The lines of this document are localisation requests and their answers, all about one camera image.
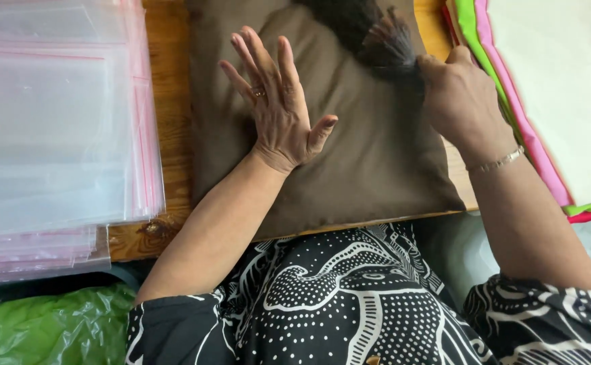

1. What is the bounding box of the gold bracelet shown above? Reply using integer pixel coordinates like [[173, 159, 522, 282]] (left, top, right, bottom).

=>
[[465, 145, 526, 174]]

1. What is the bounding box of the lime green fabric sheet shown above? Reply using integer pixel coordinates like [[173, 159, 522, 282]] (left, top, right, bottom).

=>
[[453, 0, 591, 218]]

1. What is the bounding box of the pink fabric sheet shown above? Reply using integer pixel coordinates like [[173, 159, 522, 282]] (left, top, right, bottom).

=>
[[473, 0, 576, 208]]

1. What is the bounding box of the person's left hand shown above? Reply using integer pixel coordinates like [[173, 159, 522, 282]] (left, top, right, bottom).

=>
[[219, 25, 339, 176]]

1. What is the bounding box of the black white patterned garment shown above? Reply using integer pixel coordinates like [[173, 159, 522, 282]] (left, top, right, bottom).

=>
[[125, 222, 591, 365]]

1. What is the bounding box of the cream fabric sheet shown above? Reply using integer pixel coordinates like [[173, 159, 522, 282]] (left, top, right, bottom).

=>
[[485, 0, 591, 208]]

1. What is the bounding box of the stack of clear zip bags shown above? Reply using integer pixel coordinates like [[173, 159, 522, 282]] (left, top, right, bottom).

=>
[[0, 0, 166, 285]]

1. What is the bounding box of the green plastic bag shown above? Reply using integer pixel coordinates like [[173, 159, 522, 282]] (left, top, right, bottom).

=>
[[0, 283, 137, 365]]

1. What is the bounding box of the brown cushion cover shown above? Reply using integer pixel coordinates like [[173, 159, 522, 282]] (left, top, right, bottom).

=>
[[186, 0, 466, 242]]

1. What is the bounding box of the person's right hand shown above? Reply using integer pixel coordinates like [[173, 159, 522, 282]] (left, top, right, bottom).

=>
[[416, 45, 517, 166]]

